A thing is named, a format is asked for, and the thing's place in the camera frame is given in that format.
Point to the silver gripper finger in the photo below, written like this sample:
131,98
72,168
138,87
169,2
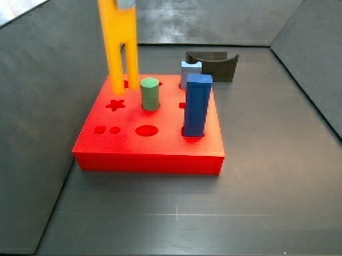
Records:
126,4

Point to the yellow slotted square-circle block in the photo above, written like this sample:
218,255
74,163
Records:
119,35

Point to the black curved fixture stand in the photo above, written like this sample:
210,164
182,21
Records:
217,64

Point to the dark blue square peg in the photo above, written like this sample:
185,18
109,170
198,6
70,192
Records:
197,103

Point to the grey-blue arch peg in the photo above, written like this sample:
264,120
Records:
189,69

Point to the green cylinder peg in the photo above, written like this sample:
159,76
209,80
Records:
150,93

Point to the red shape-sorter base block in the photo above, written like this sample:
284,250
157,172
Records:
126,139

